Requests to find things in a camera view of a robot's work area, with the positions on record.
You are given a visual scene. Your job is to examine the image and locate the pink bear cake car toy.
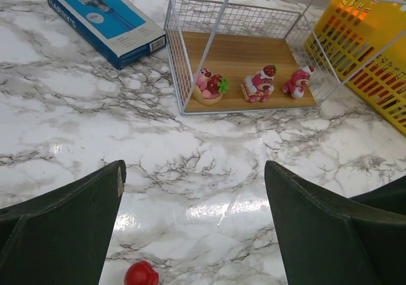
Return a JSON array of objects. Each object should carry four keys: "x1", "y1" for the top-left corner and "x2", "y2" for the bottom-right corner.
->
[{"x1": 240, "y1": 65, "x2": 277, "y2": 103}]

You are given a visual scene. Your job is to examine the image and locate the white wire wooden shelf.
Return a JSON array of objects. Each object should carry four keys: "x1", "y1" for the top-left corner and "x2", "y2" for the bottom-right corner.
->
[{"x1": 165, "y1": 0, "x2": 405, "y2": 114}]

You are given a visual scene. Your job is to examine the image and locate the blue razor box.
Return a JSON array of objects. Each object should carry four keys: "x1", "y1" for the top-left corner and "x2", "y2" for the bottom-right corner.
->
[{"x1": 47, "y1": 0, "x2": 166, "y2": 70}]

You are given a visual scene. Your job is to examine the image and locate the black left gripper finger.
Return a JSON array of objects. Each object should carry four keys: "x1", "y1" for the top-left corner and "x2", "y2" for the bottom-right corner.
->
[{"x1": 1, "y1": 160, "x2": 126, "y2": 284}]

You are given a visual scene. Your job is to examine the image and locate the pink bear strawberry tart toy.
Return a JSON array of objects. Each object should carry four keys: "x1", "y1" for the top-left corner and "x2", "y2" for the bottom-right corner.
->
[{"x1": 193, "y1": 68, "x2": 230, "y2": 106}]

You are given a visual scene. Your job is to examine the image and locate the yellow plastic basket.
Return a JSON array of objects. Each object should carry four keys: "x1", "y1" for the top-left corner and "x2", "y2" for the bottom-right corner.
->
[{"x1": 305, "y1": 0, "x2": 405, "y2": 133}]

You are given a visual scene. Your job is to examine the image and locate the red ball toy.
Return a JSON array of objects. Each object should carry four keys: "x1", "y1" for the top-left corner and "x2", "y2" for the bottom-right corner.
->
[{"x1": 124, "y1": 261, "x2": 159, "y2": 285}]

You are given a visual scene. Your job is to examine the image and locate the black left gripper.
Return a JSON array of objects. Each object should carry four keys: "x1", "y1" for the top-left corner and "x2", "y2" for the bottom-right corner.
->
[{"x1": 265, "y1": 161, "x2": 405, "y2": 284}]

